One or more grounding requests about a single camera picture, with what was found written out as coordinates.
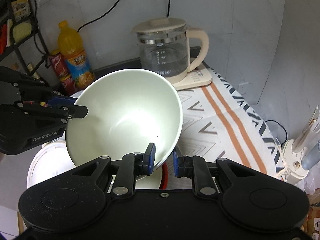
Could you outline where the red bowl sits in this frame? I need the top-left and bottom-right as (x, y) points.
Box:
(159, 163), (168, 190)

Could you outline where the pale green bowl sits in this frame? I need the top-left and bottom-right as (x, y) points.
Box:
(136, 167), (162, 190)
(65, 69), (183, 168)

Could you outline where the large white plate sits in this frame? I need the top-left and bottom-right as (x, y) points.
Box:
(27, 139), (75, 188)

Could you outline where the lower red drink can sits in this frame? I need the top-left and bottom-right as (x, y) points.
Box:
(59, 74), (78, 95)

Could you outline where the patterned table mat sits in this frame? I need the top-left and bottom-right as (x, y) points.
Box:
(177, 69), (285, 179)

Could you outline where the orange juice bottle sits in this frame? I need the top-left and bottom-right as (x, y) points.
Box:
(57, 21), (95, 90)

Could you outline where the black metal shelf rack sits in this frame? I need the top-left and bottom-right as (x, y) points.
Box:
(1, 0), (50, 82)

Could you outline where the cream kettle base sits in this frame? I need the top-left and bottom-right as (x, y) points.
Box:
(173, 61), (212, 91)

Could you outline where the cream drying rack stand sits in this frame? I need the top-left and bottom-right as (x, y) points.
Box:
(276, 106), (319, 185)

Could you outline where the blue baby bottle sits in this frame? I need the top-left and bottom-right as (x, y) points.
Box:
(301, 140), (320, 171)

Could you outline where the black power cable left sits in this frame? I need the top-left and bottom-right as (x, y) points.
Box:
(76, 0), (132, 33)

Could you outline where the glass kettle cream handle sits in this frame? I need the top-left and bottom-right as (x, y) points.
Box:
(132, 17), (209, 84)

